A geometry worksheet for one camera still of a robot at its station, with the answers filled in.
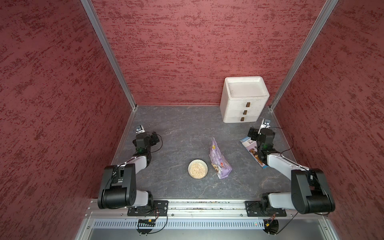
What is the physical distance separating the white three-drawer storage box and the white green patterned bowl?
1.28 ft

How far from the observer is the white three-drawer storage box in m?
0.96

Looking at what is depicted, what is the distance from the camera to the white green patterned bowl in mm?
820
